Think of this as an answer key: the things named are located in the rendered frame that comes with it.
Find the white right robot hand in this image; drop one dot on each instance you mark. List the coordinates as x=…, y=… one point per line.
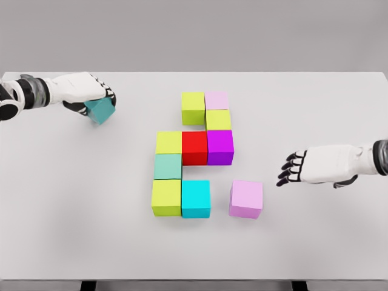
x=325, y=165

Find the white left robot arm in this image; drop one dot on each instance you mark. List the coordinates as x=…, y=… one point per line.
x=27, y=92

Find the purple cube block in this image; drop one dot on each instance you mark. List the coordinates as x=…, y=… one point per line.
x=220, y=147

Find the teal cube block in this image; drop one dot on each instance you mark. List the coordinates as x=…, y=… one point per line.
x=101, y=111

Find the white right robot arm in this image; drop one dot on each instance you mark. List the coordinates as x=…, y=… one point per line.
x=374, y=157

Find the mint green cube block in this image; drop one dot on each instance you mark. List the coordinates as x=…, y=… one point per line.
x=167, y=166

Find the yellow-green cube block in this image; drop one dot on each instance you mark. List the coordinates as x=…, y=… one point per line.
x=166, y=197
x=218, y=119
x=192, y=106
x=169, y=142

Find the cyan cube block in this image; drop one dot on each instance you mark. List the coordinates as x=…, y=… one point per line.
x=196, y=198

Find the pale pink cube block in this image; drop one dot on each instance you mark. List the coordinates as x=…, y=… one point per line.
x=216, y=100
x=246, y=198

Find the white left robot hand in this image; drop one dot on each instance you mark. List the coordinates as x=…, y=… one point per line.
x=79, y=86

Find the red cube block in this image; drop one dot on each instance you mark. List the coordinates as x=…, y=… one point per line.
x=194, y=148

